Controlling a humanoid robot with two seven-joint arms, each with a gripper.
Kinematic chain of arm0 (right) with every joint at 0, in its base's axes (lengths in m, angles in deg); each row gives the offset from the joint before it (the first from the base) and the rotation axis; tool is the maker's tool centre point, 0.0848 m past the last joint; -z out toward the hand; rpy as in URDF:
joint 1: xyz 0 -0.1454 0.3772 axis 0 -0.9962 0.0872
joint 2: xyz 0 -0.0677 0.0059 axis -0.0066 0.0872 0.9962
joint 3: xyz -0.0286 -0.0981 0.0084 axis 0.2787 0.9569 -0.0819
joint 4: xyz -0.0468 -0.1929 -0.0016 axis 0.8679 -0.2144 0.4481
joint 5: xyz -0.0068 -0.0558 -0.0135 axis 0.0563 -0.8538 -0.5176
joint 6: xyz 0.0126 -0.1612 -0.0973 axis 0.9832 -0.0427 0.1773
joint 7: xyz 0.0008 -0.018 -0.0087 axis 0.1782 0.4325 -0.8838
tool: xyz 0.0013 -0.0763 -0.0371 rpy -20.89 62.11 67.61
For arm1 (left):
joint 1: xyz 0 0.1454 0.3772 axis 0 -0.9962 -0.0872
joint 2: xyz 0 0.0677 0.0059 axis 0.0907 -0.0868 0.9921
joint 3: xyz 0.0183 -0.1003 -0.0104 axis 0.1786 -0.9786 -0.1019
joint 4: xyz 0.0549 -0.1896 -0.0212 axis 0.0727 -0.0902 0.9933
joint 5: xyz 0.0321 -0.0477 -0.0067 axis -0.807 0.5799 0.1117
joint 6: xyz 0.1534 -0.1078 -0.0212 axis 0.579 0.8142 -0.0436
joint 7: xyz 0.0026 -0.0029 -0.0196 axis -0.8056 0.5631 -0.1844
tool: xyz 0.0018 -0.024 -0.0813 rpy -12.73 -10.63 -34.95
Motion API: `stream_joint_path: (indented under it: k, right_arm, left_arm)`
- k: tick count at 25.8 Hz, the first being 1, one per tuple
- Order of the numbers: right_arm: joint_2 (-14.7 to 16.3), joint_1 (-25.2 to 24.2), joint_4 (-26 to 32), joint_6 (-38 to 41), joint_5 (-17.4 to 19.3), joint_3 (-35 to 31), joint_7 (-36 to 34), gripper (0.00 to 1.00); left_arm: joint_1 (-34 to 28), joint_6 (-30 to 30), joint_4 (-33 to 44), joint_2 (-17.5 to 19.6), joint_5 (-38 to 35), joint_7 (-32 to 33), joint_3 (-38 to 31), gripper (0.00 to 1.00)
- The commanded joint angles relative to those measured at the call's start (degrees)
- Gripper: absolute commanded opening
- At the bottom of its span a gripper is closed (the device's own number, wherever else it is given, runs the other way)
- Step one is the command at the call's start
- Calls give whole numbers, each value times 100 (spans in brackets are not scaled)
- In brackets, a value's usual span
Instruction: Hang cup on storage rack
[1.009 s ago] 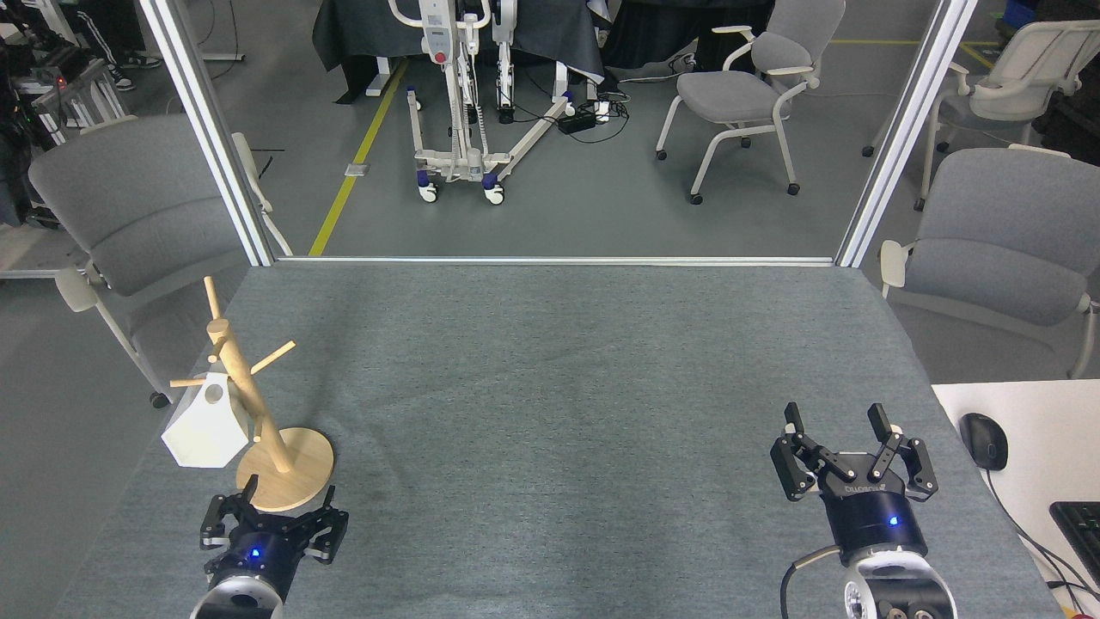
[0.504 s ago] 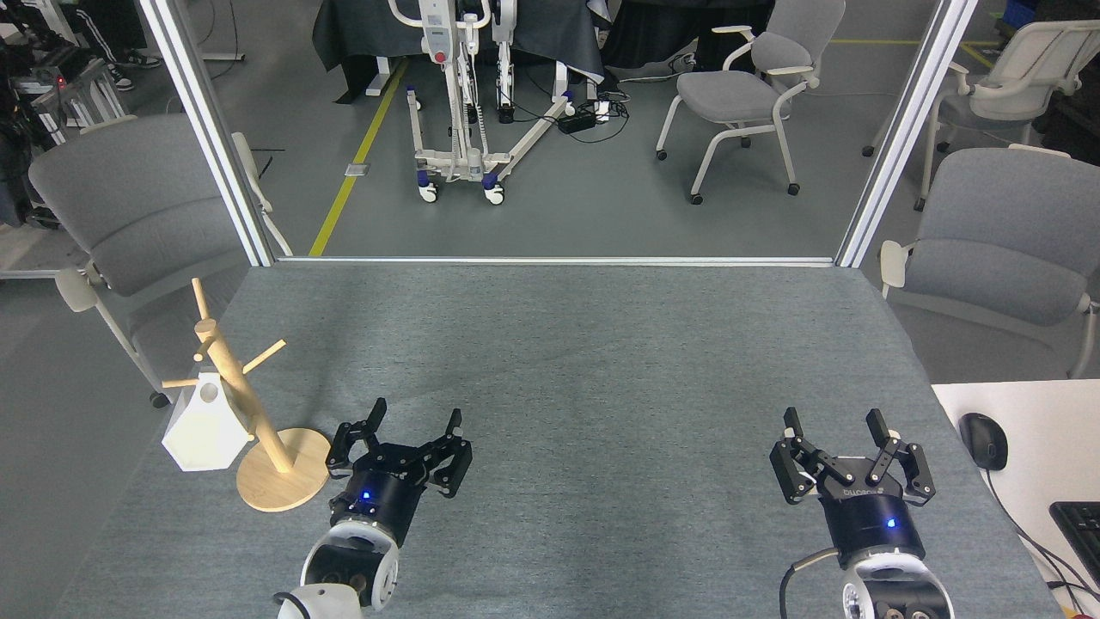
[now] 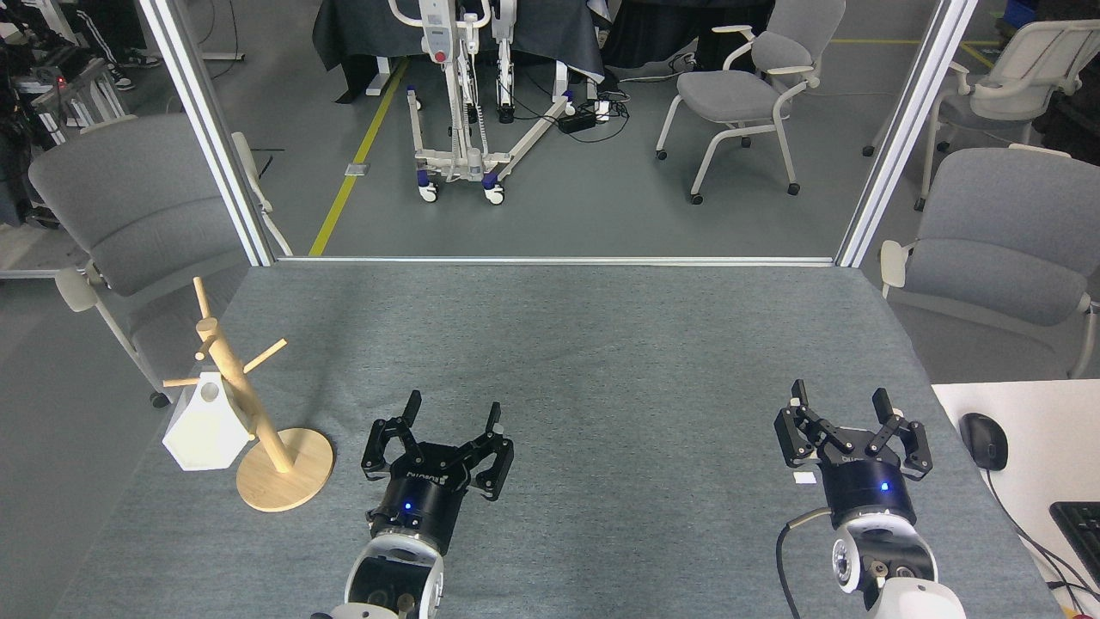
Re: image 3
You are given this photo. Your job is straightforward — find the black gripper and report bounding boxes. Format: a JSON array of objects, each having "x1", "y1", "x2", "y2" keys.
[
  {"x1": 773, "y1": 379, "x2": 934, "y2": 529},
  {"x1": 360, "y1": 389, "x2": 516, "y2": 556}
]

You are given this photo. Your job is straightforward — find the white hexagonal cup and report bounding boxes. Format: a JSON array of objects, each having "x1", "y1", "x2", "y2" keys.
[{"x1": 162, "y1": 369, "x2": 253, "y2": 473}]

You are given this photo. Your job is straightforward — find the wooden cup rack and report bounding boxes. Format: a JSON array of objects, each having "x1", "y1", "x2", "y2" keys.
[{"x1": 162, "y1": 275, "x2": 335, "y2": 514}]

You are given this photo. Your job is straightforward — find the dark equipment rack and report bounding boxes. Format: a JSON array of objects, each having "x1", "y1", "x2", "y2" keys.
[{"x1": 0, "y1": 0, "x2": 131, "y2": 230}]

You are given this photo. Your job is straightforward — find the black computer mouse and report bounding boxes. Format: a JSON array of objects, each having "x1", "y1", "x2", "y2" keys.
[{"x1": 958, "y1": 412, "x2": 1010, "y2": 472}]

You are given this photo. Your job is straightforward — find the white desk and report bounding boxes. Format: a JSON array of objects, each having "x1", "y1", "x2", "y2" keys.
[{"x1": 932, "y1": 378, "x2": 1100, "y2": 619}]

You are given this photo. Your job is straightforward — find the black keyboard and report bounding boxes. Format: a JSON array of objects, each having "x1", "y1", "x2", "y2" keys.
[{"x1": 1048, "y1": 500, "x2": 1100, "y2": 587}]

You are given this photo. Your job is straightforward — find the white stand on wheels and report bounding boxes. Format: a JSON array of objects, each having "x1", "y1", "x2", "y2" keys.
[{"x1": 387, "y1": 0, "x2": 578, "y2": 206}]

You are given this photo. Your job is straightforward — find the black table cloth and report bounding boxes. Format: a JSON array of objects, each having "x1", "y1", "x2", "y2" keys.
[{"x1": 310, "y1": 0, "x2": 608, "y2": 105}]

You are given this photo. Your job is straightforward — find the person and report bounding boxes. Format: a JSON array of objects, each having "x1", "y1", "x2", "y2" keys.
[{"x1": 69, "y1": 0, "x2": 164, "y2": 92}]

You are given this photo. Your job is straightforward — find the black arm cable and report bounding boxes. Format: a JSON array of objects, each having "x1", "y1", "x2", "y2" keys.
[{"x1": 775, "y1": 506, "x2": 833, "y2": 619}]

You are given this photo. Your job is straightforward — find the black mouse cable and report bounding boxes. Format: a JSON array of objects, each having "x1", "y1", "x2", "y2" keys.
[{"x1": 983, "y1": 469, "x2": 1100, "y2": 604}]

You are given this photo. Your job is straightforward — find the silver frame crossbar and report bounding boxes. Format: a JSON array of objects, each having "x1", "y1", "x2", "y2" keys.
[{"x1": 275, "y1": 254, "x2": 840, "y2": 268}]

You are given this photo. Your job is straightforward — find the grey chair with white frame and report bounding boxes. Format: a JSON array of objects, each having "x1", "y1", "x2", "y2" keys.
[
  {"x1": 878, "y1": 144, "x2": 1100, "y2": 380},
  {"x1": 861, "y1": 18, "x2": 1100, "y2": 212},
  {"x1": 27, "y1": 113, "x2": 294, "y2": 410},
  {"x1": 654, "y1": 0, "x2": 848, "y2": 206}
]

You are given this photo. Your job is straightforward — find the silver frame post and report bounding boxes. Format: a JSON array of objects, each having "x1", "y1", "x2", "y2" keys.
[
  {"x1": 835, "y1": 0, "x2": 981, "y2": 268},
  {"x1": 137, "y1": 0, "x2": 276, "y2": 267}
]

